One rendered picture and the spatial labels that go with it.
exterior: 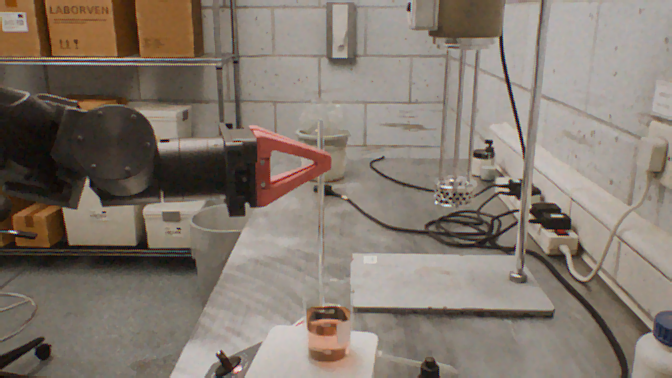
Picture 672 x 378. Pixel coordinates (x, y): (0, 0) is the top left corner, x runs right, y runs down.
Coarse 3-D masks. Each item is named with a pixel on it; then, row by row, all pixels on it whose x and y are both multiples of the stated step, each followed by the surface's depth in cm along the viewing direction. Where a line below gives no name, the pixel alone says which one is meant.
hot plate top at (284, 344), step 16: (272, 336) 63; (288, 336) 63; (352, 336) 63; (368, 336) 63; (272, 352) 60; (288, 352) 60; (352, 352) 60; (368, 352) 60; (256, 368) 58; (272, 368) 58; (288, 368) 58; (304, 368) 57; (320, 368) 57; (336, 368) 57; (352, 368) 57; (368, 368) 57
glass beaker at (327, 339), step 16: (304, 288) 59; (336, 288) 60; (352, 288) 59; (304, 304) 58; (320, 304) 56; (336, 304) 56; (352, 304) 58; (304, 320) 58; (320, 320) 56; (336, 320) 56; (352, 320) 58; (304, 336) 59; (320, 336) 57; (336, 336) 57; (304, 352) 59; (320, 352) 57; (336, 352) 57
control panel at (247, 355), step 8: (256, 344) 66; (240, 352) 67; (248, 352) 65; (256, 352) 64; (248, 360) 63; (216, 368) 66; (248, 368) 61; (208, 376) 65; (216, 376) 64; (224, 376) 63; (232, 376) 62; (240, 376) 60
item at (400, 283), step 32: (352, 256) 103; (384, 256) 103; (416, 256) 103; (448, 256) 104; (480, 256) 104; (512, 256) 104; (384, 288) 91; (416, 288) 91; (448, 288) 91; (480, 288) 91; (512, 288) 92
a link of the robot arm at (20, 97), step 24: (0, 96) 41; (24, 96) 43; (0, 120) 41; (24, 120) 43; (48, 120) 46; (0, 144) 42; (24, 144) 44; (48, 144) 48; (0, 168) 43; (24, 168) 44; (48, 168) 47
